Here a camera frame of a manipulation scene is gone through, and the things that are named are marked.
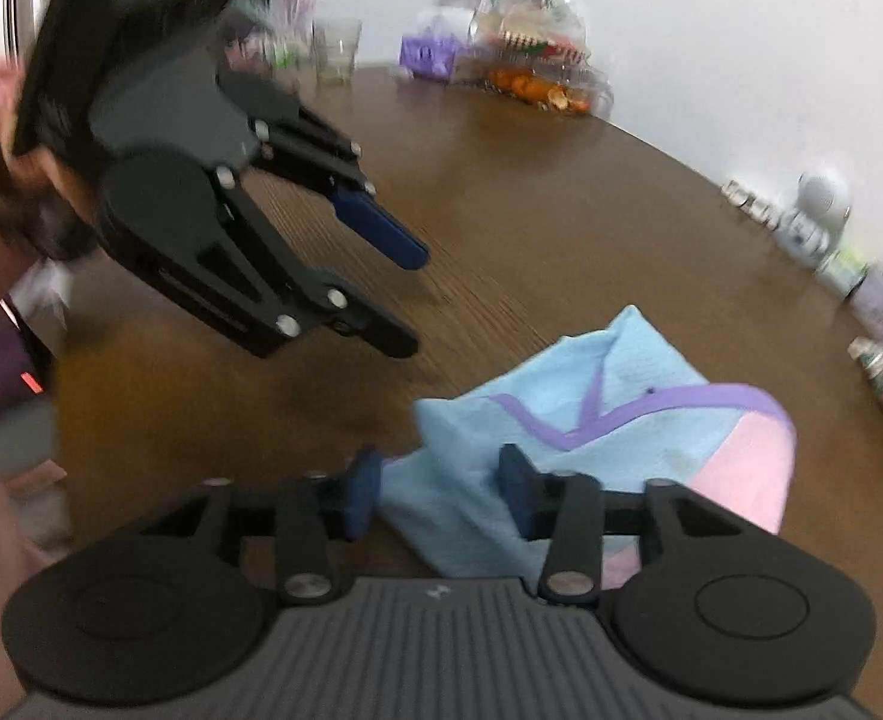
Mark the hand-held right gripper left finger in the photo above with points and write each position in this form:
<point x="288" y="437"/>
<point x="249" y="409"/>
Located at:
<point x="359" y="499"/>

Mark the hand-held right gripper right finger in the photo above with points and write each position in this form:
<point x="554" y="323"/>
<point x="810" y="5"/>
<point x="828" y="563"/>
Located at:
<point x="518" y="491"/>

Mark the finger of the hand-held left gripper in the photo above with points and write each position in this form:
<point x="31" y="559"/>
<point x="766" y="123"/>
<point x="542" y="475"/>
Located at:
<point x="381" y="336"/>
<point x="381" y="229"/>

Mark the pink and blue garment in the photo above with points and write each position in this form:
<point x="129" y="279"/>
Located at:
<point x="636" y="405"/>

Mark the purple tissue box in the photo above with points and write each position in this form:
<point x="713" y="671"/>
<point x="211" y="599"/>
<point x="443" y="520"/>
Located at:
<point x="428" y="54"/>

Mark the clear drinking glass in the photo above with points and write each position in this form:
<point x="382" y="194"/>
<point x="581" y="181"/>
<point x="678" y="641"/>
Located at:
<point x="338" y="52"/>

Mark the clear plastic snack bag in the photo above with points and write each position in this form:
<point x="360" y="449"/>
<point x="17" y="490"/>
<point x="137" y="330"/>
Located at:
<point x="539" y="22"/>

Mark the small green box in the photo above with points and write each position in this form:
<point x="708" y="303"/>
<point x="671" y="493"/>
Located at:
<point x="846" y="274"/>

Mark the white robot figure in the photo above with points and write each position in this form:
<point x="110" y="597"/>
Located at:
<point x="816" y="217"/>

